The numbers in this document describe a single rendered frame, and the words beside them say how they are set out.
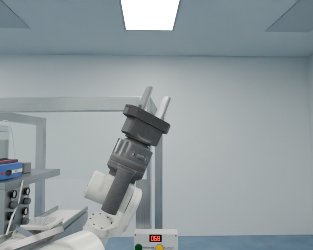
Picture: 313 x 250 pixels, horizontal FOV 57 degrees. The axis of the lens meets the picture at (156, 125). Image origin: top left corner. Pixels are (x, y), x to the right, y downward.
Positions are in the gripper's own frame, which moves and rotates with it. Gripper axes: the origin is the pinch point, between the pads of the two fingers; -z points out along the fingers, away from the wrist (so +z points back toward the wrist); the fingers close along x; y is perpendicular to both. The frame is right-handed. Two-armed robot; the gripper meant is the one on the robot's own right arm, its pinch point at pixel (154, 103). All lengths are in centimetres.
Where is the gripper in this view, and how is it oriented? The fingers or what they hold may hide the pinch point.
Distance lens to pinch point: 69.4
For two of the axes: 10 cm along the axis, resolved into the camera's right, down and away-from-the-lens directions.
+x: -7.8, -4.1, -4.8
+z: -3.9, 9.1, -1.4
